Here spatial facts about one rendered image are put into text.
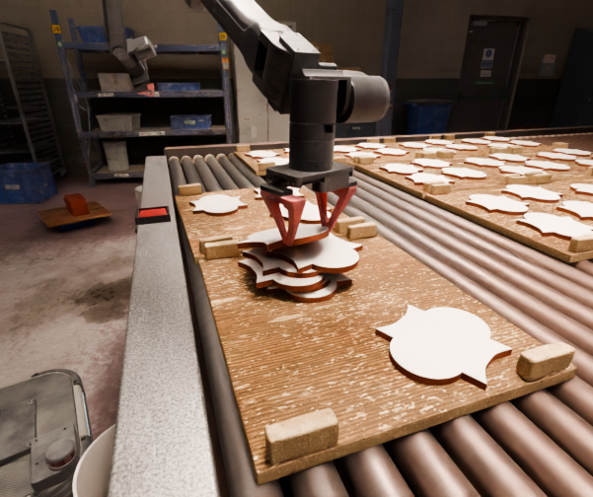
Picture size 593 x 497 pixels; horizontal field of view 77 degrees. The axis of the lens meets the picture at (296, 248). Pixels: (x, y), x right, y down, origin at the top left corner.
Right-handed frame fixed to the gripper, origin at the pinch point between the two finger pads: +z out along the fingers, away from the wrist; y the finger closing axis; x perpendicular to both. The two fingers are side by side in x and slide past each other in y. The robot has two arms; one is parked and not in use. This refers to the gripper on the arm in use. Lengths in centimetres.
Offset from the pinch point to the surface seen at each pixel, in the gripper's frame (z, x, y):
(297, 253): 3.6, 1.4, -0.6
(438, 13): -109, 302, 555
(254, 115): 30, 393, 282
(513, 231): 7.7, -12.5, 46.2
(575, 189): 7, -13, 90
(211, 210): 8.3, 37.7, 6.5
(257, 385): 8.3, -11.2, -17.6
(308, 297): 7.4, -3.8, -3.3
